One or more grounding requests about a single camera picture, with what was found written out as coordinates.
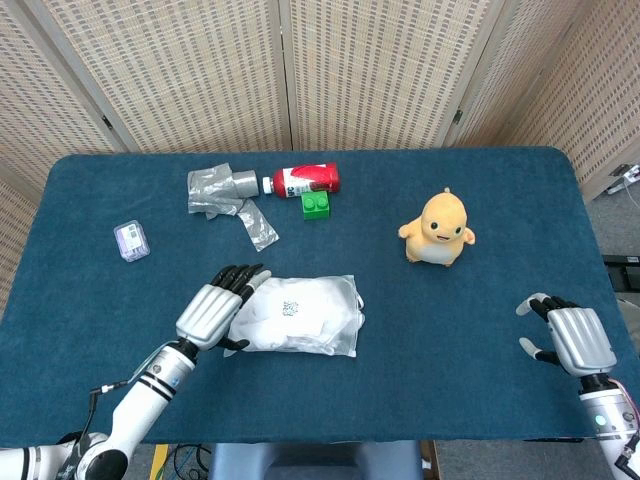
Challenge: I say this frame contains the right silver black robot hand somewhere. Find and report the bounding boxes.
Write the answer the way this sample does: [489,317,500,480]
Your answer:
[515,292,618,379]

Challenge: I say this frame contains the woven folding screen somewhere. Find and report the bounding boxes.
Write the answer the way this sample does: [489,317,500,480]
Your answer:
[0,0,640,321]

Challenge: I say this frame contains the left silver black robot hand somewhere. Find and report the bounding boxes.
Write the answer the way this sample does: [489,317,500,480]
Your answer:
[174,263,273,353]

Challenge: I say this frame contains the white power strip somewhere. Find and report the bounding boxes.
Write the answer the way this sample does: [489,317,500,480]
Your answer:
[607,163,640,195]

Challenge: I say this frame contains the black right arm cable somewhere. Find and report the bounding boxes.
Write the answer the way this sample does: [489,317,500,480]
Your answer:
[613,432,640,474]

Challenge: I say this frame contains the grey garbage bag roll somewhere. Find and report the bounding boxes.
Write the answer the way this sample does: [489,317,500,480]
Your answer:
[186,162,281,253]

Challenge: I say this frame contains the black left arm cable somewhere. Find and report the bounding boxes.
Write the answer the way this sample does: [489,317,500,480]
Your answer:
[74,379,132,451]

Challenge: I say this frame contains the red juice bottle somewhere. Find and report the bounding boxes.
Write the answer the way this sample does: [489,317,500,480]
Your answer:
[262,161,342,199]

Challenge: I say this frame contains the blue felt table cover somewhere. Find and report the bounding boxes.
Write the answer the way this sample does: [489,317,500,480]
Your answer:
[0,145,640,448]

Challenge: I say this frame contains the small clear plastic box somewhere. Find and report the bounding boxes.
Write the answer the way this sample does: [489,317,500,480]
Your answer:
[112,219,152,263]

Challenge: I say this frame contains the clear plastic bag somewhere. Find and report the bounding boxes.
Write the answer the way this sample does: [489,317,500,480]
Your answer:
[223,273,365,359]

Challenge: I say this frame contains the floor cables bundle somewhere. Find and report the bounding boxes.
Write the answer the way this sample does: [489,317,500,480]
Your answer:
[167,442,214,480]

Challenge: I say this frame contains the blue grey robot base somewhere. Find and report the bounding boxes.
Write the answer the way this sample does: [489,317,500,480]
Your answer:
[207,440,424,480]

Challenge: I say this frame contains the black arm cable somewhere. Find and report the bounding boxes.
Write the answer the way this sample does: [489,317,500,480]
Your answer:
[613,432,640,474]
[74,379,132,451]

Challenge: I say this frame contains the white clothes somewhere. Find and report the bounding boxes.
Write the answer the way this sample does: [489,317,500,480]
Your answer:
[234,278,362,352]

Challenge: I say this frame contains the yellow plush toy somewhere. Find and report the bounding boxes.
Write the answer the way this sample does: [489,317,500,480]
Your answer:
[397,186,477,268]

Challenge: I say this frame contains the green building block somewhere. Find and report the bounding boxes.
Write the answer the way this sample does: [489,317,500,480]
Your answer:
[300,190,332,221]

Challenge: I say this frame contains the black equipment box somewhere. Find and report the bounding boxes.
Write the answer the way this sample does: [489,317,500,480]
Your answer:
[602,253,640,291]

